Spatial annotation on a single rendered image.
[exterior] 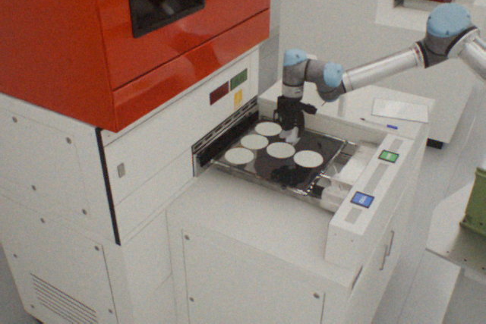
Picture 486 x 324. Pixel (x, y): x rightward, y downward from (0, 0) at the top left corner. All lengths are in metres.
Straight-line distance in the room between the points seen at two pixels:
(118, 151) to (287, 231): 0.57
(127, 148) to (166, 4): 0.40
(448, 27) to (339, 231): 0.67
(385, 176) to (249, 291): 0.56
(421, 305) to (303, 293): 1.12
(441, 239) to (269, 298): 0.55
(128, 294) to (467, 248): 1.05
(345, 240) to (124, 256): 0.65
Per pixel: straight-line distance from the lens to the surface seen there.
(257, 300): 1.62
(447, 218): 1.69
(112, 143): 1.30
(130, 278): 1.61
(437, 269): 2.71
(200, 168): 1.68
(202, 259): 1.64
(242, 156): 1.69
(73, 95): 1.29
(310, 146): 1.77
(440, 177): 3.36
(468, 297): 1.82
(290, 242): 1.48
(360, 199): 1.44
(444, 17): 1.57
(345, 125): 1.83
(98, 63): 1.16
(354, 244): 1.36
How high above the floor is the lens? 1.85
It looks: 31 degrees down
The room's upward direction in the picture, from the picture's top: straight up
